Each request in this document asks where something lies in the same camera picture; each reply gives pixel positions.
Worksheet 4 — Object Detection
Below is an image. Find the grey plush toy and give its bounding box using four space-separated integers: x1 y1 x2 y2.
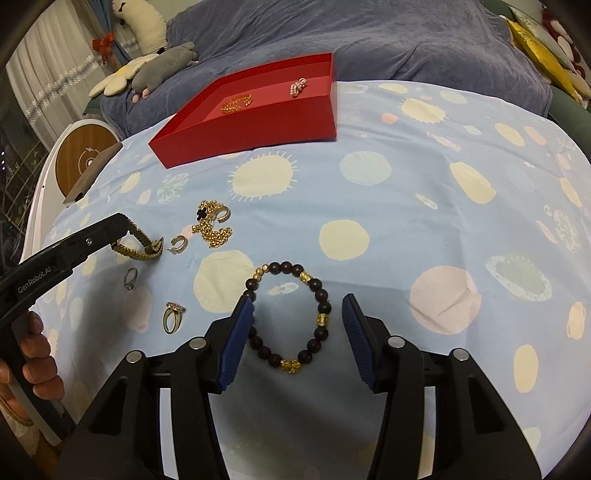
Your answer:
131 42 197 104

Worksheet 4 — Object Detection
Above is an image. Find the red monkey plush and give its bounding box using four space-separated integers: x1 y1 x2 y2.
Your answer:
542 6 588 78

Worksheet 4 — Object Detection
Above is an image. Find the white sheer curtain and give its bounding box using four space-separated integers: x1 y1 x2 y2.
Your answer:
6 1 108 148

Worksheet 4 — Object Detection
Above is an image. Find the gold clover chain necklace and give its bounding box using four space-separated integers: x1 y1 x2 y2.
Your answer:
191 199 235 249

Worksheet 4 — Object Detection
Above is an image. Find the brown phone case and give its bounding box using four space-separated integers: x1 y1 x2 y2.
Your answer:
63 142 122 207

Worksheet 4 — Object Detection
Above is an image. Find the grey patterned pillow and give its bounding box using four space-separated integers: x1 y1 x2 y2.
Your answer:
510 6 575 71

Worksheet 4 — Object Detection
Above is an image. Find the blue planet print cloth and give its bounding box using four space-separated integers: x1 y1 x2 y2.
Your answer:
36 82 590 479

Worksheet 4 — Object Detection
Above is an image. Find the person's left hand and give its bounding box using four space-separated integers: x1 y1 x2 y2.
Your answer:
1 311 64 423

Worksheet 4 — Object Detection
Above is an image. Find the flower shaped cushion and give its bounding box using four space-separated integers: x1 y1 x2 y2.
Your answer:
88 53 158 98

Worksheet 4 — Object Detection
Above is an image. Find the round wooden white device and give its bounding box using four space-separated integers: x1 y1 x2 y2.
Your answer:
20 119 119 261

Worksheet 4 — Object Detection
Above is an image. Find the gold leaf bracelet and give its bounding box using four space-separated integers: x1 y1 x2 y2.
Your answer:
220 93 254 115

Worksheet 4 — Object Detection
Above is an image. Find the red cardboard tray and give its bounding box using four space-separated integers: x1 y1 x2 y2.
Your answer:
148 53 338 169

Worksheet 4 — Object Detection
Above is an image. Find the white alpaca plush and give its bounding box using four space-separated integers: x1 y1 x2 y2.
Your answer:
111 0 167 55

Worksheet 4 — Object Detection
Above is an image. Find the gold hoop earring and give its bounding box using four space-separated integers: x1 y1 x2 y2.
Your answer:
168 235 189 255

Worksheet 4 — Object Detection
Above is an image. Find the gold chain link bracelet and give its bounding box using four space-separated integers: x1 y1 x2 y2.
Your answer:
110 220 165 262

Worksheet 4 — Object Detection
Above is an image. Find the dark bead gold bracelet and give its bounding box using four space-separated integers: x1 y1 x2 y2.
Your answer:
241 261 333 375

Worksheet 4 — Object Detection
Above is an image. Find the gold wide ring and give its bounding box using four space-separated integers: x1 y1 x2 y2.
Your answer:
161 301 187 335

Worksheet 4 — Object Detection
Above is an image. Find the purple-blue bed blanket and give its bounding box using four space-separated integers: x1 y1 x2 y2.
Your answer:
100 1 553 138

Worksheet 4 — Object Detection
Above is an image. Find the red ribbon bow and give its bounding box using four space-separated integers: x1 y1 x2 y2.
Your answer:
91 32 116 65

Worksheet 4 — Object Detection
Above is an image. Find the yellow gold pillow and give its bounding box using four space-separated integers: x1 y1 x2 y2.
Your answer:
506 19 583 103

